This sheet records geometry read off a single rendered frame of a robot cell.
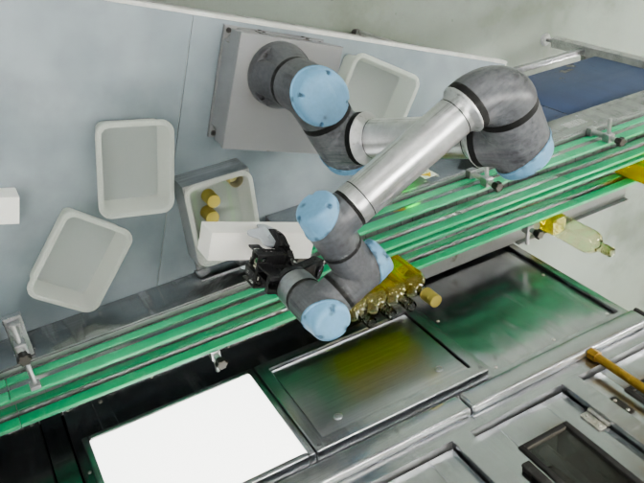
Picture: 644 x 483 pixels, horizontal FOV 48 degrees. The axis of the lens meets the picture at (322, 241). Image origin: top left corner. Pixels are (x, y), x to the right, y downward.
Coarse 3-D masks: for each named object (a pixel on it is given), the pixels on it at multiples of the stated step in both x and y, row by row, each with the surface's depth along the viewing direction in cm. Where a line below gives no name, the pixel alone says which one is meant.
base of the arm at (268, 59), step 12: (264, 48) 160; (276, 48) 159; (288, 48) 160; (252, 60) 161; (264, 60) 159; (276, 60) 157; (252, 72) 160; (264, 72) 158; (276, 72) 155; (252, 84) 162; (264, 84) 159; (264, 96) 161
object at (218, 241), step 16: (208, 224) 148; (224, 224) 150; (240, 224) 152; (256, 224) 154; (272, 224) 156; (288, 224) 158; (208, 240) 146; (224, 240) 146; (240, 240) 148; (256, 240) 150; (288, 240) 154; (304, 240) 156; (208, 256) 146; (224, 256) 148; (240, 256) 150; (304, 256) 158
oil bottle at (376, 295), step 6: (378, 288) 180; (372, 294) 178; (378, 294) 178; (384, 294) 179; (366, 300) 178; (372, 300) 177; (378, 300) 178; (384, 300) 179; (372, 306) 178; (372, 312) 179; (378, 312) 179
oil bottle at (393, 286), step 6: (390, 276) 184; (396, 276) 184; (384, 282) 182; (390, 282) 182; (396, 282) 182; (402, 282) 182; (384, 288) 181; (390, 288) 180; (396, 288) 180; (402, 288) 180; (390, 294) 180; (396, 294) 180; (390, 300) 181
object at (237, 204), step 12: (216, 180) 171; (252, 180) 176; (192, 192) 177; (216, 192) 180; (228, 192) 182; (240, 192) 183; (252, 192) 177; (192, 204) 179; (204, 204) 180; (228, 204) 184; (240, 204) 185; (252, 204) 179; (192, 216) 172; (228, 216) 185; (240, 216) 186; (252, 216) 181; (192, 228) 173; (204, 264) 179
